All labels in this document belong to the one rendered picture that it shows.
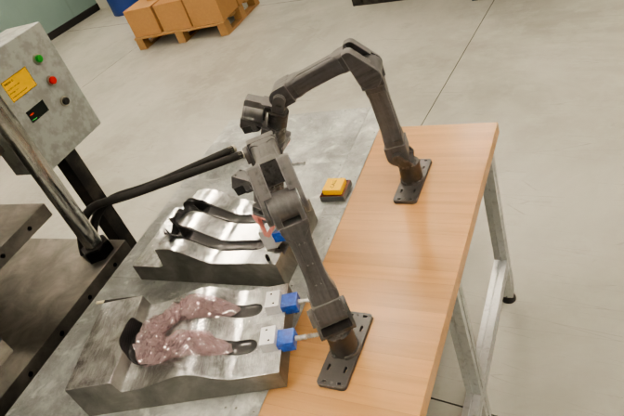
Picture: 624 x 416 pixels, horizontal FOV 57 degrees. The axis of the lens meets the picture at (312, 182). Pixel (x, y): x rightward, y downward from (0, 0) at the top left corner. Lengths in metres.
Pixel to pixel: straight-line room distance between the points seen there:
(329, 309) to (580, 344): 1.24
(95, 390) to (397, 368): 0.68
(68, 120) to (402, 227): 1.20
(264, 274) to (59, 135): 0.93
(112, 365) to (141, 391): 0.09
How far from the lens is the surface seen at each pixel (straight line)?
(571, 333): 2.30
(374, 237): 1.57
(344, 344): 1.28
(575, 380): 2.19
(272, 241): 1.48
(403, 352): 1.30
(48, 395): 1.69
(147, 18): 6.57
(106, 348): 1.50
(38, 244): 2.34
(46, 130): 2.07
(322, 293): 1.21
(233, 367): 1.35
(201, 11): 6.16
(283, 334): 1.33
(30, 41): 2.08
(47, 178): 1.89
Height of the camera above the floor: 1.83
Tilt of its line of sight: 34 degrees down
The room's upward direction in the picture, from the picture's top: 21 degrees counter-clockwise
